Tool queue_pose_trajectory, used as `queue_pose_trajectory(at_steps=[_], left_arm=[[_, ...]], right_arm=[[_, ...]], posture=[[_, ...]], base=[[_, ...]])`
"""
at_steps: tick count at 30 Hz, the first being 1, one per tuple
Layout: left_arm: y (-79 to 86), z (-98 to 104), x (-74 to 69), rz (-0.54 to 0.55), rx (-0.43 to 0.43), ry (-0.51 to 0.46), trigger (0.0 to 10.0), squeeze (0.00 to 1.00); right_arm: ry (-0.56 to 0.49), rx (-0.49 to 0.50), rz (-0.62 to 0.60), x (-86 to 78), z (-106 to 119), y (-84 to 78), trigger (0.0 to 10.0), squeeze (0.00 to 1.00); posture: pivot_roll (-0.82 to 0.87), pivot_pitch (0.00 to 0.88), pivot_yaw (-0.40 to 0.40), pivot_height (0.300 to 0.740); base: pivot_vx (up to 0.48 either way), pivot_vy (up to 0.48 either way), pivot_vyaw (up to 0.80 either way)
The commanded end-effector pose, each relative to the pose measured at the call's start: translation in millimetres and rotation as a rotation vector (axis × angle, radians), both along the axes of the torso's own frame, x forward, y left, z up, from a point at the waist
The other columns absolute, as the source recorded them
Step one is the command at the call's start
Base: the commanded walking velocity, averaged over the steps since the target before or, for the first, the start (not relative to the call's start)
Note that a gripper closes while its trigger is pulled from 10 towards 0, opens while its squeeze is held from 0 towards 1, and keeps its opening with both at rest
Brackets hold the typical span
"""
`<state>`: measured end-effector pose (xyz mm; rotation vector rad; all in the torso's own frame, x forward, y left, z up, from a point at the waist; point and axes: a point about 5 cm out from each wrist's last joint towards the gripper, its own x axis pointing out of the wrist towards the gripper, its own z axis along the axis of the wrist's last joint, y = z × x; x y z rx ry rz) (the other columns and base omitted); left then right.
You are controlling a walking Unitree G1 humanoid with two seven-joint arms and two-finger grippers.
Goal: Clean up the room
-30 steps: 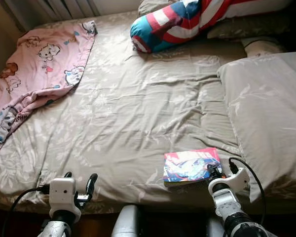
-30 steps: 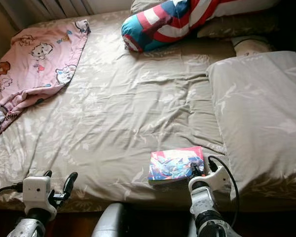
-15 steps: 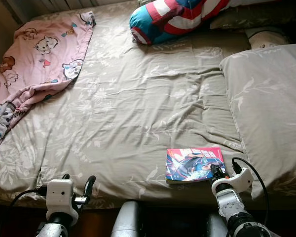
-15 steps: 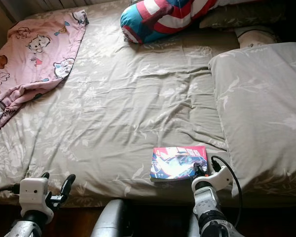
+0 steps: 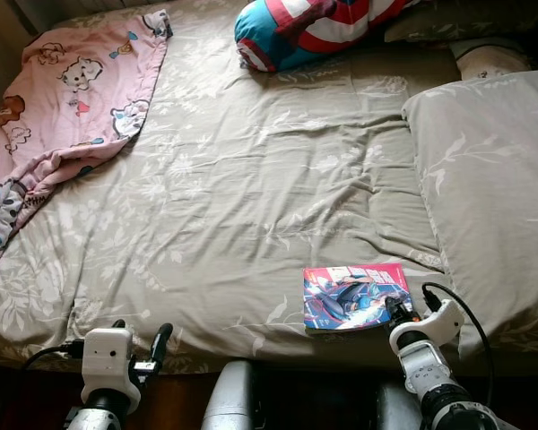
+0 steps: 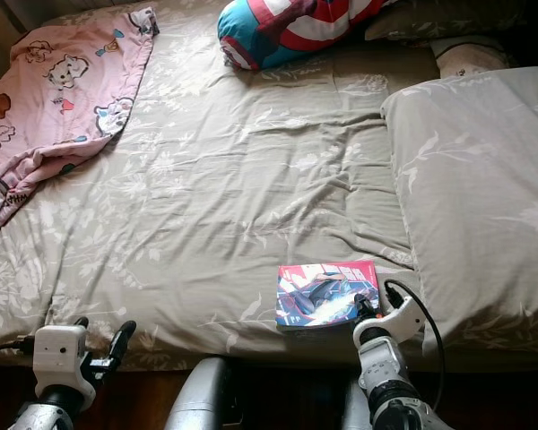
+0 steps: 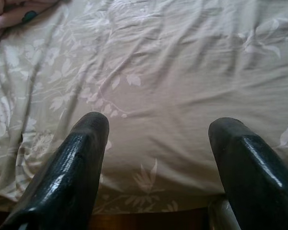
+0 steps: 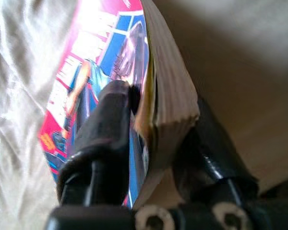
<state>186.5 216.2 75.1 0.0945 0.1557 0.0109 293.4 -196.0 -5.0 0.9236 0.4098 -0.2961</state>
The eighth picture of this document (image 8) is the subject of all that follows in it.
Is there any colourful comic book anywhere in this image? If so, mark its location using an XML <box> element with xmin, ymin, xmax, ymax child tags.
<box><xmin>38</xmin><ymin>0</ymin><xmax>200</xmax><ymax>209</ymax></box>

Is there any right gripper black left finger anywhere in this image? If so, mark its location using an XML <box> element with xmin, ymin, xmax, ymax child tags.
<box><xmin>56</xmin><ymin>80</ymin><xmax>132</xmax><ymax>207</ymax></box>

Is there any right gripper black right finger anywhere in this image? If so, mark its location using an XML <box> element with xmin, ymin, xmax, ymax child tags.
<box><xmin>172</xmin><ymin>98</ymin><xmax>259</xmax><ymax>204</ymax></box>

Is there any bed with beige floral sheet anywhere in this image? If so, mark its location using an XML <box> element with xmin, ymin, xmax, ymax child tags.
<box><xmin>0</xmin><ymin>0</ymin><xmax>288</xmax><ymax>230</ymax></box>

